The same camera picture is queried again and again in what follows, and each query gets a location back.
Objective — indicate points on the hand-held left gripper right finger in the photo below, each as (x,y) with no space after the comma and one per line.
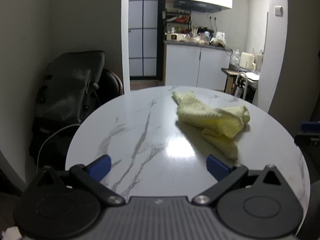
(217,167)

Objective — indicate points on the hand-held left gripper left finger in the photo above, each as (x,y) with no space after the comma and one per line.
(101,166)

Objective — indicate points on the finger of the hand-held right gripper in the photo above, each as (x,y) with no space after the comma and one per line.
(308,142)
(310,126)

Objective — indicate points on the yellow towel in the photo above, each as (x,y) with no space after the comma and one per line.
(200,110)

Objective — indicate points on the dark chair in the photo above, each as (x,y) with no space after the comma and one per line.
(111,85)

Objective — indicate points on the black bag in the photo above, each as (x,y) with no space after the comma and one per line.
(67,87)

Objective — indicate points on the cream countertop appliance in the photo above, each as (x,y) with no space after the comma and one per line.
(246,60)

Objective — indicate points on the kitchen cart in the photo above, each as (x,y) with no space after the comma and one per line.
(231,73)

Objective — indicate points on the clear plastic bottles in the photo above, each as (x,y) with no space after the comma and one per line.
(234,57)

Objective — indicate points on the white kitchen counter cabinet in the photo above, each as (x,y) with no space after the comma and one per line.
(195,65)

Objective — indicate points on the white container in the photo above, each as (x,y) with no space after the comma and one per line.
(175,36)

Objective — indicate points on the glass panel sliding door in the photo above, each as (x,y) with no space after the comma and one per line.
(143,30)

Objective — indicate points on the black spice rack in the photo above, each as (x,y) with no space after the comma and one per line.
(178,21)

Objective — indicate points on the black range hood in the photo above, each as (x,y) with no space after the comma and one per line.
(197,5)

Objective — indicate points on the wall light switch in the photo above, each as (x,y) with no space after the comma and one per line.
(278,10)

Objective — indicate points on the wall outlet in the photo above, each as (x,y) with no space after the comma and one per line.
(212,18)

